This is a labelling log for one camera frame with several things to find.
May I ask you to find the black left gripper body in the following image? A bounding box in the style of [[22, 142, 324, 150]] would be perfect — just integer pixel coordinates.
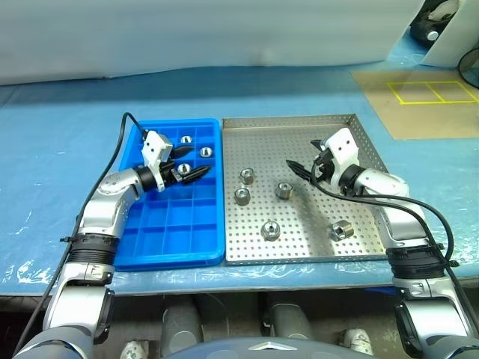
[[159, 159, 188, 186]]

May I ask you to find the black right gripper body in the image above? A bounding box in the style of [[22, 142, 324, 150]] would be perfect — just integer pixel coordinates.
[[310, 148, 338, 186]]

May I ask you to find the blue compartment tray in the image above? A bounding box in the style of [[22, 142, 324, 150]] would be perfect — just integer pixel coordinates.
[[113, 118, 225, 272]]

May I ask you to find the perforated metal tray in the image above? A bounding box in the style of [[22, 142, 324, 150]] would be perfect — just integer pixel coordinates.
[[221, 113, 394, 267]]

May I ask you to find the brown mat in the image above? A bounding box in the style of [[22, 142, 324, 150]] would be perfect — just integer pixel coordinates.
[[351, 70, 479, 141]]

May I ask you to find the white foam backdrop board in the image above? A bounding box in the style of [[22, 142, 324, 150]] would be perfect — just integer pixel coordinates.
[[0, 0, 430, 88]]

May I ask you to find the grey rounded cylinder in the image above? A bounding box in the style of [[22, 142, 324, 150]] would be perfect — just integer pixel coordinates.
[[159, 295, 205, 356], [263, 293, 319, 347]]

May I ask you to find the black device with white knob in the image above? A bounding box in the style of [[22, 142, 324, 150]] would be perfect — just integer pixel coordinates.
[[409, 0, 460, 43]]

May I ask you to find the white triangular panel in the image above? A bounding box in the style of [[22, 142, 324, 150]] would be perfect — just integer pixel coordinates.
[[421, 7, 479, 67]]

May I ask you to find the white patterned shoe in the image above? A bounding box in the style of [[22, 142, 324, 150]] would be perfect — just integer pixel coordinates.
[[120, 339, 150, 359], [341, 328, 373, 356]]

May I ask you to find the dark robot torso with logo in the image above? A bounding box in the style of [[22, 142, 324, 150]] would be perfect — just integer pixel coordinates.
[[160, 331, 326, 359]]

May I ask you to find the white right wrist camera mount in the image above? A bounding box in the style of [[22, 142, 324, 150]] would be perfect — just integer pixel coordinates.
[[322, 127, 361, 188]]

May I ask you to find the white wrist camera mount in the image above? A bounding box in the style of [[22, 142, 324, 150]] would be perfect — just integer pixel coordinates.
[[322, 127, 361, 188], [141, 129, 174, 194]]

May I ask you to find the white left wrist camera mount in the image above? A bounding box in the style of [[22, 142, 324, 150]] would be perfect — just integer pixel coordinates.
[[141, 129, 174, 194]]

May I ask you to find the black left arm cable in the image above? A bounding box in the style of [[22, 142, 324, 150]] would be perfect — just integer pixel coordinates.
[[16, 111, 150, 351]]

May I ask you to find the black cable loop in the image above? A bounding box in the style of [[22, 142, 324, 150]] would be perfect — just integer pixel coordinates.
[[457, 48, 479, 88]]

